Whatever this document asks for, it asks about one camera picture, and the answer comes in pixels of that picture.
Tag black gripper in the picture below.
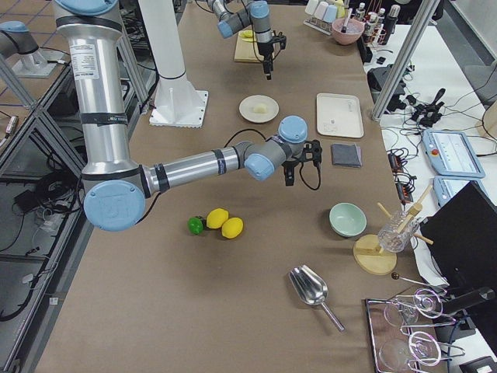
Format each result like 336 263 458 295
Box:
256 38 274 80
283 149 308 187

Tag cream round plate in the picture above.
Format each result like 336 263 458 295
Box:
238 95 280 124

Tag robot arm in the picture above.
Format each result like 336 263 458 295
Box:
53 1 308 232
207 0 274 80

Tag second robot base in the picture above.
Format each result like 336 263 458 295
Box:
1 20 54 78

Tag cream rabbit tray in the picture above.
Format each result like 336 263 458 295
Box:
316 93 364 138

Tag wooden cutting board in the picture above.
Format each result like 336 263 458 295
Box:
234 31 262 63

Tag lemon slice stack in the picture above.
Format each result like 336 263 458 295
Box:
238 30 255 43

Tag grey folded cloth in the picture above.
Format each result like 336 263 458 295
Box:
331 143 362 168

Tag mint green bowl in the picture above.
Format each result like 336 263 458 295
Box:
328 203 367 238

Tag cup rack pastel cups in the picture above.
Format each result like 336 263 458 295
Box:
304 0 346 32

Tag yellow lemon lower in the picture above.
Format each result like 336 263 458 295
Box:
221 217 244 239

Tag yellow lemon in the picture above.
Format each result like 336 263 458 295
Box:
221 217 244 239
206 207 229 229

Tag yellow lemon upper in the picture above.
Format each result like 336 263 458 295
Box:
206 207 229 229

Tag pink ice bucket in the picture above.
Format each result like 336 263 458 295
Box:
332 18 364 45

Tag green lime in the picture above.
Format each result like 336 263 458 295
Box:
187 216 205 235

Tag bottle rack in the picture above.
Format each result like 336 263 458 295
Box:
353 1 401 47

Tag wooden cup stand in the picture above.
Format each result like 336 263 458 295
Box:
353 185 433 275

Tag glass cup on stand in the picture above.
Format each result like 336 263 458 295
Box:
377 211 419 253

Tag steel scoop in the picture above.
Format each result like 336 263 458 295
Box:
288 264 346 333

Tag teach pendant lower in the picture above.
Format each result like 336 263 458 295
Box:
433 176 483 207

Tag teach pendant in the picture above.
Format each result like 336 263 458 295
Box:
433 176 483 207
422 129 485 179

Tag teach pendant upper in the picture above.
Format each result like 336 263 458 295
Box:
422 129 485 179

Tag black monitor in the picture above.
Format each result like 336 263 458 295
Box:
421 181 496 290

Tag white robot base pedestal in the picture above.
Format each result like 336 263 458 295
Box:
141 1 208 128

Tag aluminium frame post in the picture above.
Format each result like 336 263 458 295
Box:
371 0 440 123

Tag wire glass rack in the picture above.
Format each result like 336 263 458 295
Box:
364 288 465 372

